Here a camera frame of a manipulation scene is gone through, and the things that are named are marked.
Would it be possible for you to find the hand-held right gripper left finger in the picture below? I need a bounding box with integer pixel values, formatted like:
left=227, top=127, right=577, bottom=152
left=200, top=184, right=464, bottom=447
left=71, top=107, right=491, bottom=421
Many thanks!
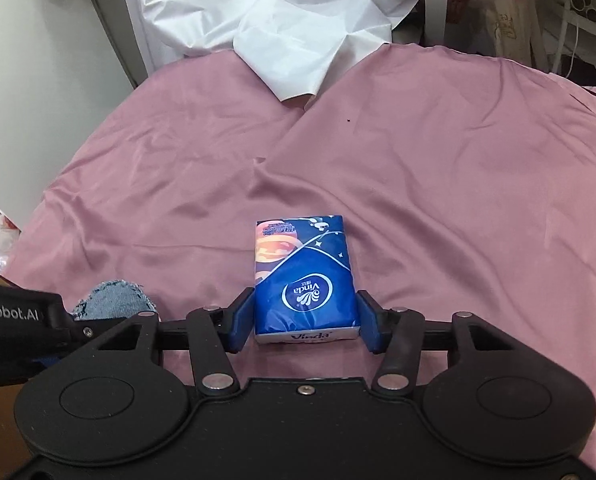
left=85, top=287, right=256, bottom=393

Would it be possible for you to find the white metal rack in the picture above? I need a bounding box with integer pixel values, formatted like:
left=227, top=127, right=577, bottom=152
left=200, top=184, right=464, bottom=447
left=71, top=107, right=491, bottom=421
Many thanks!
left=545, top=0, right=596, bottom=81

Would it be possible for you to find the blue tissue pack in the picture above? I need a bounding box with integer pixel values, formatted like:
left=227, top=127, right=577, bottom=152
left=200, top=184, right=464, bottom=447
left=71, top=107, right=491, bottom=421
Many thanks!
left=253, top=215, right=361, bottom=345

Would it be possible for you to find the grey door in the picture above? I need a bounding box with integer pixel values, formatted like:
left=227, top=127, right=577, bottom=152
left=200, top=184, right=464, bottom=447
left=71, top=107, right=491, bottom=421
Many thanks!
left=80, top=0, right=151, bottom=88

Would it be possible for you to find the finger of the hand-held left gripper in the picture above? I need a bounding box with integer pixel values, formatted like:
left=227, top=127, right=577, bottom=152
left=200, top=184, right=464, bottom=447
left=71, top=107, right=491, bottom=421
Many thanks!
left=53, top=310, right=131, bottom=356

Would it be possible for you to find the white cable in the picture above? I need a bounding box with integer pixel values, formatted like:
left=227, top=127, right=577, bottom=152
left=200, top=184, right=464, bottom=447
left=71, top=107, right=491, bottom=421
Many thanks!
left=564, top=20, right=580, bottom=78

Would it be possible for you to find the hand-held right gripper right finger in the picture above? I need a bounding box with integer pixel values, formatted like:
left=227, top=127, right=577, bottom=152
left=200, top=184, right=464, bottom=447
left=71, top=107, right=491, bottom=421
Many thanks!
left=355, top=290, right=521, bottom=393

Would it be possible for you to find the beige shopping bag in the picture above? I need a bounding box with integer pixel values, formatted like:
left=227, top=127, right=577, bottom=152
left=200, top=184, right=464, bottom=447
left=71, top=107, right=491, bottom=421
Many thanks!
left=483, top=0, right=538, bottom=63

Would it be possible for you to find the grey-blue frayed cloth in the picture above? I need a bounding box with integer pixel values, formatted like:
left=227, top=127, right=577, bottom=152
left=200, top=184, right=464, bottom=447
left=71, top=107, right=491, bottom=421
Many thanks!
left=72, top=280, right=158, bottom=322

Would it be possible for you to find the white table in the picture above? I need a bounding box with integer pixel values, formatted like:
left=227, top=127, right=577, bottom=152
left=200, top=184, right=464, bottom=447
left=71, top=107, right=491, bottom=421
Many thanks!
left=422, top=0, right=451, bottom=47

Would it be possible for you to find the pink bed sheet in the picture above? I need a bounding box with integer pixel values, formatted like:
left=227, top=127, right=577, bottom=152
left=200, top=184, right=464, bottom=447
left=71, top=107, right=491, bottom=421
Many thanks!
left=0, top=42, right=596, bottom=480

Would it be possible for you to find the white crumpled sheet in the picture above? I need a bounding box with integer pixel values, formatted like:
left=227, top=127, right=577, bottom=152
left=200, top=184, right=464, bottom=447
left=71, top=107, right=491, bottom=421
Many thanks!
left=137, top=0, right=425, bottom=106

